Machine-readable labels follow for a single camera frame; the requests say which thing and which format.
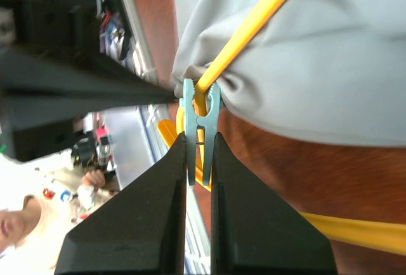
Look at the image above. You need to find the person in white shirt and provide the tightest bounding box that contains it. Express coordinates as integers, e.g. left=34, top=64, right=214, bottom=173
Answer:
left=0, top=147, right=121, bottom=275

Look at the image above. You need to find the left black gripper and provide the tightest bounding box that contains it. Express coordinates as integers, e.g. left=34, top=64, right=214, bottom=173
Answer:
left=1, top=48, right=176, bottom=162

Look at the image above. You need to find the aluminium rail frame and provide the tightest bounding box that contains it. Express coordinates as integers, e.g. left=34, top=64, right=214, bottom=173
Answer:
left=104, top=0, right=212, bottom=275

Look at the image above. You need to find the light blue clothespin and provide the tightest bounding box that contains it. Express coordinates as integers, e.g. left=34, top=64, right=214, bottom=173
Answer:
left=180, top=79, right=221, bottom=186

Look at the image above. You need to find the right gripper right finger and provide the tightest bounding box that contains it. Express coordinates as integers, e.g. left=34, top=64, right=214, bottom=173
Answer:
left=211, top=133, right=337, bottom=274

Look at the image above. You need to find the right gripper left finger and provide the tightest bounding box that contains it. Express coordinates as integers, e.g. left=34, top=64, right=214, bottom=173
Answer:
left=55, top=134, right=187, bottom=274

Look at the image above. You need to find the yellow hanger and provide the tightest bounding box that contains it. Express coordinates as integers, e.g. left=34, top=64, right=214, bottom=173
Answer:
left=157, top=0, right=405, bottom=255

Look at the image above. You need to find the grey underwear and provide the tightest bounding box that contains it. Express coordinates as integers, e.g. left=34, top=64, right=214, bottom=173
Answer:
left=171, top=0, right=405, bottom=147

